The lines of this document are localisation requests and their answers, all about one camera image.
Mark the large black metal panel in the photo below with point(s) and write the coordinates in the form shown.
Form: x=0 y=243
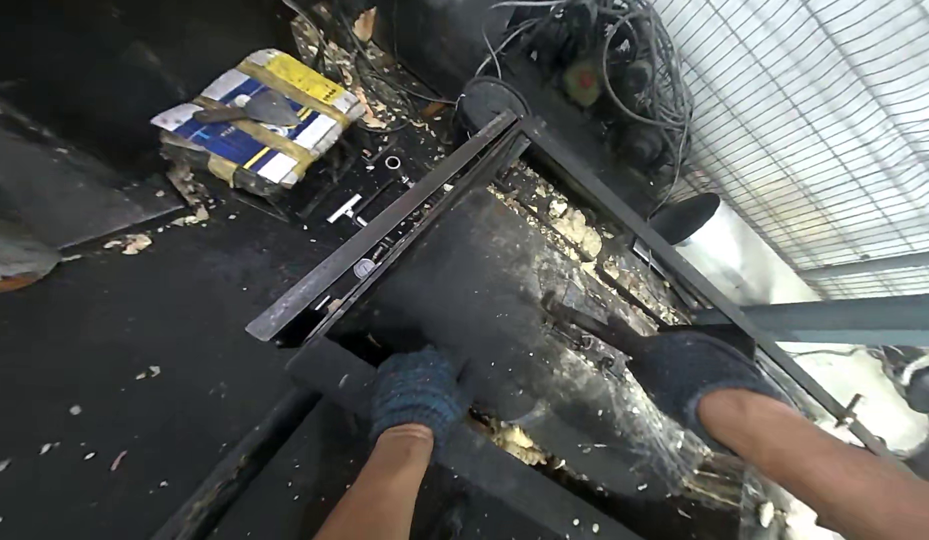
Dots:
x=464 y=277

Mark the person's left forearm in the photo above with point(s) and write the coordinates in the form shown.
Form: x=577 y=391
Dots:
x=389 y=487

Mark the silver T-shaped fitting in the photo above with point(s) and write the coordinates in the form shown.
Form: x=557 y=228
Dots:
x=345 y=208

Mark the person's right forearm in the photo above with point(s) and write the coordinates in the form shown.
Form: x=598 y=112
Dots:
x=832 y=465

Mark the person's right fingers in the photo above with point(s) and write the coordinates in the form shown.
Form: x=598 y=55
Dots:
x=647 y=367

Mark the dark metal plate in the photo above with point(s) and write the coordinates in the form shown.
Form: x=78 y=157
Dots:
x=66 y=187

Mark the white blue yellow cardboard box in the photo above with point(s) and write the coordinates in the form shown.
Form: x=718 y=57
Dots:
x=224 y=144

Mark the grey round-edged wooden piece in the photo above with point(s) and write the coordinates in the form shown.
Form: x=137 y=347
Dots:
x=14 y=251

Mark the round pressure gauge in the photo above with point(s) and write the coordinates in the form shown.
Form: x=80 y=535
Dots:
x=364 y=268

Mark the dark metal hand tool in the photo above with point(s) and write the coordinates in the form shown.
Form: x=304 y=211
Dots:
x=588 y=322

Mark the white rounded container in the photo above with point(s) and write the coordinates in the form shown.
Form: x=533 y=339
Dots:
x=862 y=390

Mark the black round container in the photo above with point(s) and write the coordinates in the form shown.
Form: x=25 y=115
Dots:
x=488 y=101

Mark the person's left hand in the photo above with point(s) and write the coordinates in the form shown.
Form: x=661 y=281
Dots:
x=416 y=390

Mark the pile of yellowish insulation debris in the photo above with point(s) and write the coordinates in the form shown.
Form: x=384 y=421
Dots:
x=578 y=229

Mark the long black pipe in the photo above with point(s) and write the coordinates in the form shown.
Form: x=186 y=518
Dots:
x=243 y=465

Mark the silver metal cylinder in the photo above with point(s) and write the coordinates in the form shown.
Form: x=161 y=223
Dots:
x=742 y=259

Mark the grey metal beam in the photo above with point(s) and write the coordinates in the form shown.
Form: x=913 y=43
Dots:
x=847 y=319

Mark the person's right hand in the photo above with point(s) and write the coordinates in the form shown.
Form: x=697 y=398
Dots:
x=686 y=375

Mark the dark metal angle frame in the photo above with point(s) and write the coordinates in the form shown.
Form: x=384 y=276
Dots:
x=389 y=229

